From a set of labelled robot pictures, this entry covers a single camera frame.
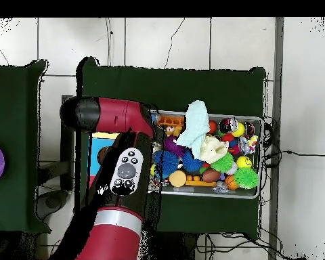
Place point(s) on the orange plush toy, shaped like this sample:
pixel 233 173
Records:
pixel 173 130

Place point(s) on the mint green waffle cloth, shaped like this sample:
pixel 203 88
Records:
pixel 196 122

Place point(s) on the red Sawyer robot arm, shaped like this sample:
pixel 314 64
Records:
pixel 119 116

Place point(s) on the wooden box with three holes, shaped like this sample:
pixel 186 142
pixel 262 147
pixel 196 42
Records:
pixel 97 146

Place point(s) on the purple spiky monster toy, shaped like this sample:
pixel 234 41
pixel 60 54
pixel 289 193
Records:
pixel 173 146

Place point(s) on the blue spiky rubber ball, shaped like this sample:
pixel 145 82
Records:
pixel 169 162
pixel 192 163

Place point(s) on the tan foam disc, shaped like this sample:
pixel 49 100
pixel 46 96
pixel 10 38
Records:
pixel 177 178

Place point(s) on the cream waffle cloth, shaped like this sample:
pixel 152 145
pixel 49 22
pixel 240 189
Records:
pixel 215 149

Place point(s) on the green spiky rubber ball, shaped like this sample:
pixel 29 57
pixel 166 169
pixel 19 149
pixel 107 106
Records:
pixel 222 163
pixel 245 178

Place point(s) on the dark green tablecloth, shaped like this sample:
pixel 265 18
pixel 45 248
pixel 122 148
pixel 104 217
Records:
pixel 19 122
pixel 192 86

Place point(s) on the yellow smiley ball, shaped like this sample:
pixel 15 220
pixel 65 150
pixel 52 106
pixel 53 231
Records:
pixel 244 162

